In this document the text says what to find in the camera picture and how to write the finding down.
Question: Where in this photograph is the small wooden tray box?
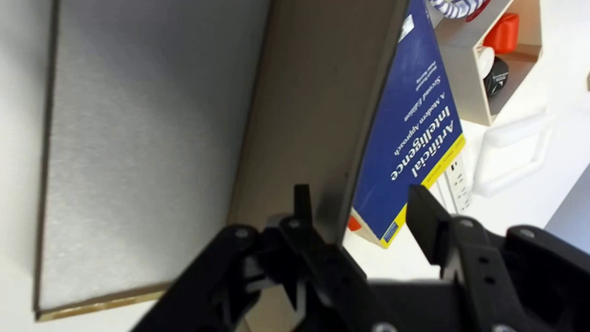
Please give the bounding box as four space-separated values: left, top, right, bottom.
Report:
430 0 546 129

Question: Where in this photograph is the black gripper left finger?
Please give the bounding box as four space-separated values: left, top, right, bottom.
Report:
130 183 373 332

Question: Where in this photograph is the blue artificial intelligence book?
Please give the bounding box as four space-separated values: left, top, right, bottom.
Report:
345 0 469 251

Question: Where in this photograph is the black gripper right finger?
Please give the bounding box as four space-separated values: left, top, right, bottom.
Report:
406 183 590 332

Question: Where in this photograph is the black round block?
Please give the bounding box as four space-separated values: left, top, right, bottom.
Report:
484 55 511 98

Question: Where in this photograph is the white wooden cylinder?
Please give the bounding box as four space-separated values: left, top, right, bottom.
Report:
476 44 498 79

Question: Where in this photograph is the brown cardboard box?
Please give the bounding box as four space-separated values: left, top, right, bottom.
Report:
34 0 412 332

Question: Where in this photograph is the red wooden block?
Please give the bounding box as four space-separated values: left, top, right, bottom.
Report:
484 11 522 55

